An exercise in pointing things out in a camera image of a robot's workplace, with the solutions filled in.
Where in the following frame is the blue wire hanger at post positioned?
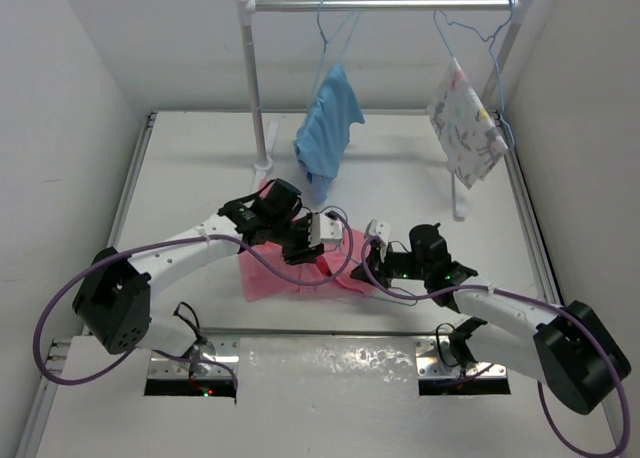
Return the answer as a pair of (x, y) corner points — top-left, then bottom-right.
(488, 0), (515, 151)

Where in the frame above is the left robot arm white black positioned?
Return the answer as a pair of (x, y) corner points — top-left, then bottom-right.
(72, 179), (342, 357)

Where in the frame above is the white metal clothes rack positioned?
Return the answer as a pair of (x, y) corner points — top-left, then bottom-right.
(235, 0), (535, 221)

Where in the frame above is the white patterned t shirt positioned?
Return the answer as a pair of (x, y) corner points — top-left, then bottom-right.
(427, 59), (509, 189)

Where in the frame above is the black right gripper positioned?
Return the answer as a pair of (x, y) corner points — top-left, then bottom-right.
(350, 242), (429, 292)

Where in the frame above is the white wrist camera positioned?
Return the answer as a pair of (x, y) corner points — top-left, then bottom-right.
(365, 219), (392, 261)
(309, 213), (344, 247)

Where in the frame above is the white front cover board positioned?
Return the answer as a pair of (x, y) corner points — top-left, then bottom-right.
(38, 337), (614, 457)

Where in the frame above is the blue hanger with patterned shirt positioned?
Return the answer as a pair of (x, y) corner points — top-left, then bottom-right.
(433, 11), (511, 111)

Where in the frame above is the pink t shirt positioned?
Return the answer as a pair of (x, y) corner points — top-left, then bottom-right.
(239, 229), (374, 302)

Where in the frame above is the blue wire hanger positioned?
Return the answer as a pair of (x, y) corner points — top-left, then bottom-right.
(324, 235), (419, 307)
(488, 0), (515, 151)

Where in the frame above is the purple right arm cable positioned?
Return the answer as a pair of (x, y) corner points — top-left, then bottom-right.
(360, 237), (629, 458)

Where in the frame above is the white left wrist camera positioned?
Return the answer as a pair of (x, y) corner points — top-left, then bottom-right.
(309, 213), (344, 247)

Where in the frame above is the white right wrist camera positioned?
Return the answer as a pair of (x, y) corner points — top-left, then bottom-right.
(365, 219), (392, 261)

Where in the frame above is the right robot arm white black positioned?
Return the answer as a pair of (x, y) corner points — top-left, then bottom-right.
(351, 220), (631, 415)

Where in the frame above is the blue t shirt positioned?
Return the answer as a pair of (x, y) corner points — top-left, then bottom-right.
(294, 64), (365, 204)

